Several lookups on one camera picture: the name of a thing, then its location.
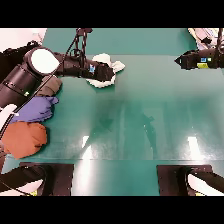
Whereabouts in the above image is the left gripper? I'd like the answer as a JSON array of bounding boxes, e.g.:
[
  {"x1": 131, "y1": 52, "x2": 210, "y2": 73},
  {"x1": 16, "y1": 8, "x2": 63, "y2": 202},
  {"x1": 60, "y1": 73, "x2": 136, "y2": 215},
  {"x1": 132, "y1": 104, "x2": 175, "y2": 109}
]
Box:
[{"x1": 79, "y1": 60, "x2": 116, "y2": 84}]

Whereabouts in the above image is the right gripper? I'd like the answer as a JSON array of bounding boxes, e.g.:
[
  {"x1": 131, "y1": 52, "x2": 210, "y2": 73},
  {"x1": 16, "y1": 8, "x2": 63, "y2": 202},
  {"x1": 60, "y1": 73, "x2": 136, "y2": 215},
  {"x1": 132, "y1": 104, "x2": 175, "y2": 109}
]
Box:
[{"x1": 181, "y1": 49, "x2": 216, "y2": 71}]

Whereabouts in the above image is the pale grey shirt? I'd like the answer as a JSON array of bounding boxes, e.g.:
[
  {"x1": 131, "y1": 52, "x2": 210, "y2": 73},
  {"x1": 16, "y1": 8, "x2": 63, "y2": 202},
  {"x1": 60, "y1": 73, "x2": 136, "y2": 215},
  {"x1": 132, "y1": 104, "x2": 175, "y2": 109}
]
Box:
[{"x1": 85, "y1": 52, "x2": 127, "y2": 90}]

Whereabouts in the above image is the purple garment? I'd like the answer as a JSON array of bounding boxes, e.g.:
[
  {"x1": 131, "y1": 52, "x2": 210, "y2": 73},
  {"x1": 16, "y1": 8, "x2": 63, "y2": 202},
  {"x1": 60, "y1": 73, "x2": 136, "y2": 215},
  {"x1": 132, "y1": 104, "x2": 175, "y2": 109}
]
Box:
[{"x1": 9, "y1": 96, "x2": 60, "y2": 125}]

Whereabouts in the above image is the black garment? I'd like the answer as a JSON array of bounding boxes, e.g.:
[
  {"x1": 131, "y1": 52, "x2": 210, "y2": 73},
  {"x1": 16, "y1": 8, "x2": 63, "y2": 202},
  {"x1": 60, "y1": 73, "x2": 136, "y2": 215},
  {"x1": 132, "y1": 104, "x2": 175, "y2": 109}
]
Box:
[{"x1": 0, "y1": 40, "x2": 42, "y2": 75}]

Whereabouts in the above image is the orange garment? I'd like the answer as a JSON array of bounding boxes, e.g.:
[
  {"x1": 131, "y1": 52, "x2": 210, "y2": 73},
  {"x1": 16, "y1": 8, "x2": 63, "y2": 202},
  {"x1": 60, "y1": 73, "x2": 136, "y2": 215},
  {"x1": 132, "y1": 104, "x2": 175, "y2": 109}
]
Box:
[{"x1": 0, "y1": 121, "x2": 49, "y2": 160}]

